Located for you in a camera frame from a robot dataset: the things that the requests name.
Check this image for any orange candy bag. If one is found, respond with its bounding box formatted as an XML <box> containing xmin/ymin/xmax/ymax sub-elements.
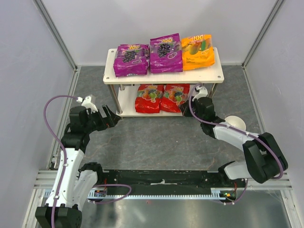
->
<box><xmin>181</xmin><ymin>34</ymin><xmax>215</xmax><ymax>71</ymax></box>

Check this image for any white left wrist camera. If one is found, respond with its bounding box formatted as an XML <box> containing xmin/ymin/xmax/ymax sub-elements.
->
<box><xmin>76</xmin><ymin>95</ymin><xmax>98</xmax><ymax>113</ymax></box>

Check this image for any aluminium corner frame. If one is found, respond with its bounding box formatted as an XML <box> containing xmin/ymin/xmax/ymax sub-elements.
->
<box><xmin>33</xmin><ymin>0</ymin><xmax>79</xmax><ymax>72</ymax></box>
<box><xmin>241</xmin><ymin>0</ymin><xmax>285</xmax><ymax>69</ymax></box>

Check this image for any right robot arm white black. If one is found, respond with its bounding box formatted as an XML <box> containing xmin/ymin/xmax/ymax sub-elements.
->
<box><xmin>180</xmin><ymin>97</ymin><xmax>288</xmax><ymax>183</ymax></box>

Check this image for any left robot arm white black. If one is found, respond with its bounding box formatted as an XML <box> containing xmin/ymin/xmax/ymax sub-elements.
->
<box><xmin>35</xmin><ymin>105</ymin><xmax>121</xmax><ymax>228</ymax></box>

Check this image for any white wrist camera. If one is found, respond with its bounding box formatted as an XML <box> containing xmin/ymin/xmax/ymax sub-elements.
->
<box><xmin>76</xmin><ymin>95</ymin><xmax>98</xmax><ymax>113</ymax></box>
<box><xmin>192</xmin><ymin>85</ymin><xmax>208</xmax><ymax>101</ymax></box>

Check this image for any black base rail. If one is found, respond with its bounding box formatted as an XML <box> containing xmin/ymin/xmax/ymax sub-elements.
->
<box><xmin>78</xmin><ymin>162</ymin><xmax>247</xmax><ymax>190</ymax></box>

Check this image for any red candy bag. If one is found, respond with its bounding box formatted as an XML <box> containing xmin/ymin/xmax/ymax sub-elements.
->
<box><xmin>160</xmin><ymin>84</ymin><xmax>190</xmax><ymax>113</ymax></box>
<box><xmin>134</xmin><ymin>84</ymin><xmax>164</xmax><ymax>114</ymax></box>

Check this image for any white ceramic bowl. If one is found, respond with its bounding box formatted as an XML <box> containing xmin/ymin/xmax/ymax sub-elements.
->
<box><xmin>225</xmin><ymin>115</ymin><xmax>246</xmax><ymax>131</ymax></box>

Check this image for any white two-tier wooden shelf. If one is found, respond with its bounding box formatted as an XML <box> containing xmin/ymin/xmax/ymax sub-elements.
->
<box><xmin>103</xmin><ymin>47</ymin><xmax>224</xmax><ymax>117</ymax></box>

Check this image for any purple candy bag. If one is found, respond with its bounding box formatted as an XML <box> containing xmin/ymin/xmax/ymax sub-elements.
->
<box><xmin>150</xmin><ymin>33</ymin><xmax>183</xmax><ymax>74</ymax></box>
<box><xmin>113</xmin><ymin>44</ymin><xmax>150</xmax><ymax>77</ymax></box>

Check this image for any aluminium corner frame left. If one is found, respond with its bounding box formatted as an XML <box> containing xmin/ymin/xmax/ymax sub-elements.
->
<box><xmin>33</xmin><ymin>0</ymin><xmax>79</xmax><ymax>72</ymax></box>

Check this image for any aluminium corner frame right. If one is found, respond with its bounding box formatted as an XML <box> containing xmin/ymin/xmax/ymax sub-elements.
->
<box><xmin>241</xmin><ymin>0</ymin><xmax>285</xmax><ymax>69</ymax></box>

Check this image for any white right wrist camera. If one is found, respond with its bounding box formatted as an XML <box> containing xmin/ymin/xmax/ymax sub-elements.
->
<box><xmin>192</xmin><ymin>85</ymin><xmax>208</xmax><ymax>101</ymax></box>

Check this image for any white slotted cable duct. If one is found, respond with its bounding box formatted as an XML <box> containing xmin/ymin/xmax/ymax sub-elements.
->
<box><xmin>87</xmin><ymin>189</ymin><xmax>237</xmax><ymax>200</ymax></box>

